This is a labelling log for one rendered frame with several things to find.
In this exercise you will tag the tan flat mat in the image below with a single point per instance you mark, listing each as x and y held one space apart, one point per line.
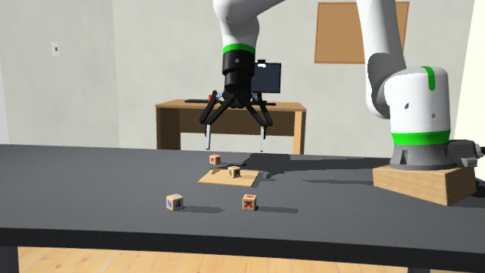
219 176

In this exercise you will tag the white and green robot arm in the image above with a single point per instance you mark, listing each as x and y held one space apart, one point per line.
416 100

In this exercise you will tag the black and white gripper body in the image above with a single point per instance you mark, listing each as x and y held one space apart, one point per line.
237 83

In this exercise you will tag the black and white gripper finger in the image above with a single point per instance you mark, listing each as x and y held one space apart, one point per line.
215 96
264 125

